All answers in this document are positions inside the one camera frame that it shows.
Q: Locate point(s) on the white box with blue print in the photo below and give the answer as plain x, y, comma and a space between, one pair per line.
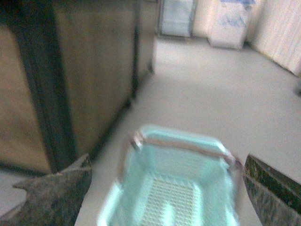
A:
230, 24

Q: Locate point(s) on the light blue plastic basket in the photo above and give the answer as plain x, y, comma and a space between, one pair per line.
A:
167, 186

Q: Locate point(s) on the dark wooden display stand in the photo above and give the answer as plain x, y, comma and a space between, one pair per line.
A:
68, 69

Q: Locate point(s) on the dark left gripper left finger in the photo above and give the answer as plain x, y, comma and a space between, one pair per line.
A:
53, 199

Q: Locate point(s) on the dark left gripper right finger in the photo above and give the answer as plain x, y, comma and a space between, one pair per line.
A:
275, 197

